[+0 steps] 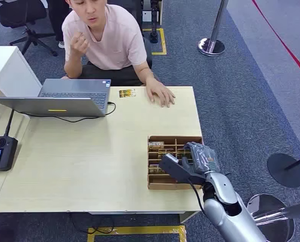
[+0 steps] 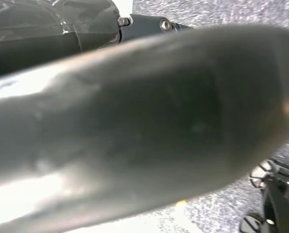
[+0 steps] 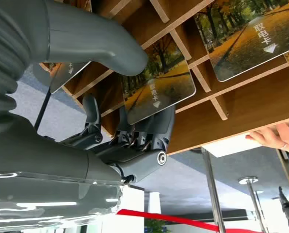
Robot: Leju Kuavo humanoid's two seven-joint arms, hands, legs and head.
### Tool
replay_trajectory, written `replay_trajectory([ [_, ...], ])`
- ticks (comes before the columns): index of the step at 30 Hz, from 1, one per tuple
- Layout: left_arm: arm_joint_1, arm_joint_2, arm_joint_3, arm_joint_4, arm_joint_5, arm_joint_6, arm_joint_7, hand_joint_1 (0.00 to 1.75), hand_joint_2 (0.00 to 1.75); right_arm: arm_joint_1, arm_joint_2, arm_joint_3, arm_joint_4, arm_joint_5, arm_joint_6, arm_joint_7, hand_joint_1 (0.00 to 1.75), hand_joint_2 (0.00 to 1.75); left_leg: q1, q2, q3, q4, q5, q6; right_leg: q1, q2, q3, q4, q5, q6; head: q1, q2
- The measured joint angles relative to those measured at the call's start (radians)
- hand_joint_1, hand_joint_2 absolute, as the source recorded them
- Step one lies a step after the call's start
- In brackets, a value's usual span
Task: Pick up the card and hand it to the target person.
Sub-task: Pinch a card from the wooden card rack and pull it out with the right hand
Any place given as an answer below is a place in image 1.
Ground dark wrist camera box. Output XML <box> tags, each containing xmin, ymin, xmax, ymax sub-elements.
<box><xmin>159</xmin><ymin>153</ymin><xmax>207</xmax><ymax>187</ymax></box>

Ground black stand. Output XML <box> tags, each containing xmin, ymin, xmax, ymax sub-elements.
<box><xmin>149</xmin><ymin>0</ymin><xmax>159</xmax><ymax>44</ymax></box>

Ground black laptop cable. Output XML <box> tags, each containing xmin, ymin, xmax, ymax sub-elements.
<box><xmin>14</xmin><ymin>101</ymin><xmax>117</xmax><ymax>123</ymax></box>

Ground person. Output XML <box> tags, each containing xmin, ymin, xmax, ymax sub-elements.
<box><xmin>61</xmin><ymin>0</ymin><xmax>176</xmax><ymax>108</ymax></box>

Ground person's right hand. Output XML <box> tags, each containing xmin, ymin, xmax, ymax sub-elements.
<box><xmin>70</xmin><ymin>31</ymin><xmax>90</xmax><ymax>57</ymax></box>

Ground yellow patterned card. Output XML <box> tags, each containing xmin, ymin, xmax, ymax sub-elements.
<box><xmin>118</xmin><ymin>88</ymin><xmax>136</xmax><ymax>99</ymax></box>

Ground grey open laptop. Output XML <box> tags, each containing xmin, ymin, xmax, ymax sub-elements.
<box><xmin>0</xmin><ymin>78</ymin><xmax>112</xmax><ymax>118</ymax></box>

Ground person's left hand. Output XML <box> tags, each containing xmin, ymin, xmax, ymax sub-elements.
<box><xmin>145</xmin><ymin>77</ymin><xmax>176</xmax><ymax>108</ymax></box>

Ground cardboard divider box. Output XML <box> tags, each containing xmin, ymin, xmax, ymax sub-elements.
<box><xmin>147</xmin><ymin>135</ymin><xmax>204</xmax><ymax>191</ymax></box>

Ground chrome base stanchion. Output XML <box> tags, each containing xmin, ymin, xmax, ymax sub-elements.
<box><xmin>247</xmin><ymin>194</ymin><xmax>300</xmax><ymax>242</ymax></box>

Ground white box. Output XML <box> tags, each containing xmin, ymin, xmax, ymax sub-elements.
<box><xmin>0</xmin><ymin>45</ymin><xmax>42</xmax><ymax>98</ymax></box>

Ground white cabinet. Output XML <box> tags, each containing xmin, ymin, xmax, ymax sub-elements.
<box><xmin>142</xmin><ymin>0</ymin><xmax>164</xmax><ymax>26</ymax></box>

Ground black office chair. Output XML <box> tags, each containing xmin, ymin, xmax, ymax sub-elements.
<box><xmin>0</xmin><ymin>0</ymin><xmax>59</xmax><ymax>57</ymax></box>

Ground black base stanchion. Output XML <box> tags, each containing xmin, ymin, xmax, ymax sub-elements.
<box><xmin>267</xmin><ymin>153</ymin><xmax>300</xmax><ymax>189</ymax></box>

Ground black remote controller with screen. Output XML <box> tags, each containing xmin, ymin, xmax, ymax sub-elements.
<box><xmin>0</xmin><ymin>108</ymin><xmax>19</xmax><ymax>172</ymax></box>

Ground chrome stanchion post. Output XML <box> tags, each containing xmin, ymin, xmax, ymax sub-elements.
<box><xmin>198</xmin><ymin>0</ymin><xmax>229</xmax><ymax>57</ymax></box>

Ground standing person's legs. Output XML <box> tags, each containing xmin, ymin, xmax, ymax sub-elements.
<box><xmin>47</xmin><ymin>0</ymin><xmax>71</xmax><ymax>49</ymax></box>

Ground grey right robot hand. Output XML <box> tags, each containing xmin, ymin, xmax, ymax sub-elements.
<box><xmin>181</xmin><ymin>141</ymin><xmax>220</xmax><ymax>176</ymax></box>

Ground black cable under table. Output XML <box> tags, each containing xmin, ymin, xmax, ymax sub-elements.
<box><xmin>69</xmin><ymin>213</ymin><xmax>115</xmax><ymax>235</ymax></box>

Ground red barrier belt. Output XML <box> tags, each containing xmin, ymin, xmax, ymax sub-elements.
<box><xmin>252</xmin><ymin>0</ymin><xmax>300</xmax><ymax>83</ymax></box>

